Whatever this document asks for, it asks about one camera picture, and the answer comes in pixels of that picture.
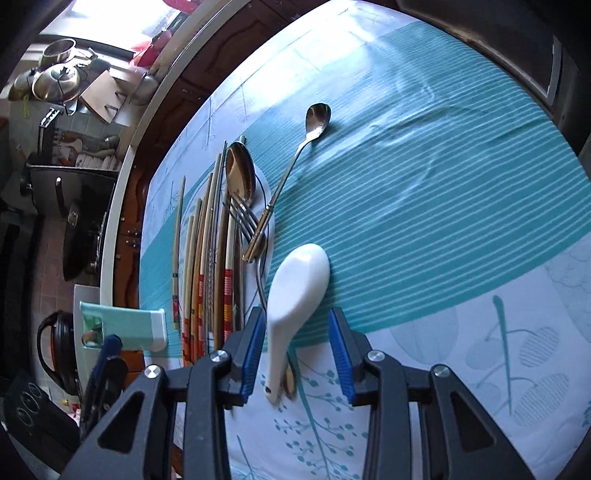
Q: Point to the large steel spoon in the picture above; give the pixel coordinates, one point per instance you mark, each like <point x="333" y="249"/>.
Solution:
<point x="240" y="170"/>

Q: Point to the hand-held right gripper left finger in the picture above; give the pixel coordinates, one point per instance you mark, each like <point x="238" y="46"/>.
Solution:
<point x="251" y="355"/>

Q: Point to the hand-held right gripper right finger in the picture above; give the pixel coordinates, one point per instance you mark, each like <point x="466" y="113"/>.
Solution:
<point x="340" y="360"/>

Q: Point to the dark glass-door oven cabinet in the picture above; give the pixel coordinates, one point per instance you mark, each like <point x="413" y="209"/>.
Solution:
<point x="531" y="55"/>

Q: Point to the steel fork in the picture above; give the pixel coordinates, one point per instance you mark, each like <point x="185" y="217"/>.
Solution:
<point x="249" y="224"/>

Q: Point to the white kitchen countertop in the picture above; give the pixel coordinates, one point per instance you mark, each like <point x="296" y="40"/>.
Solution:
<point x="113" y="207"/>

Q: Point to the steel bowl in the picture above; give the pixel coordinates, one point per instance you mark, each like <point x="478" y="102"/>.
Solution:
<point x="145" y="87"/>

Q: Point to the black electric pressure cooker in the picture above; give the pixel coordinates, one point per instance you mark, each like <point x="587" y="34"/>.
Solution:
<point x="62" y="350"/>

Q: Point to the hanging ladles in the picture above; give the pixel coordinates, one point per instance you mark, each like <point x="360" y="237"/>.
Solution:
<point x="87" y="150"/>

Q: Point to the green utensil holder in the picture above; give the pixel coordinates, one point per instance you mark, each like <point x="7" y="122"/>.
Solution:
<point x="129" y="327"/>

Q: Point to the bunch of assorted chopsticks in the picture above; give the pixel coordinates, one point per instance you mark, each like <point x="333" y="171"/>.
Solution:
<point x="202" y="295"/>

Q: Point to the wooden cutting board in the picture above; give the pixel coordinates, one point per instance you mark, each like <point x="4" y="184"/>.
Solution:
<point x="99" y="97"/>

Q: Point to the kitchen window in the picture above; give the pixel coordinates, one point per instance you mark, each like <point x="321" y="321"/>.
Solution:
<point x="106" y="23"/>

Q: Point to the steel knife rack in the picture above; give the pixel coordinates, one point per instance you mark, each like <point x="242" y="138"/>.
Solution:
<point x="48" y="117"/>

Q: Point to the grey stove splash guard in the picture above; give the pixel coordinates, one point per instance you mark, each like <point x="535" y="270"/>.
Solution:
<point x="69" y="180"/>

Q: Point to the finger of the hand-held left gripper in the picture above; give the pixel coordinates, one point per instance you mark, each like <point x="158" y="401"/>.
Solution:
<point x="111" y="346"/>
<point x="115" y="374"/>

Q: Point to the steel pot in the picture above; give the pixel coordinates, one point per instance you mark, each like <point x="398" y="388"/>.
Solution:
<point x="57" y="50"/>

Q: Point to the black induction cooker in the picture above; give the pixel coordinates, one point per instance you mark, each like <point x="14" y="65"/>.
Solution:
<point x="32" y="415"/>

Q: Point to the white ceramic spoon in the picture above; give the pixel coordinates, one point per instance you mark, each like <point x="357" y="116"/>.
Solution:
<point x="300" y="286"/>

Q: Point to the red plastic basin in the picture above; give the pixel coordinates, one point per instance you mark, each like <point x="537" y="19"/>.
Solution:
<point x="147" y="50"/>

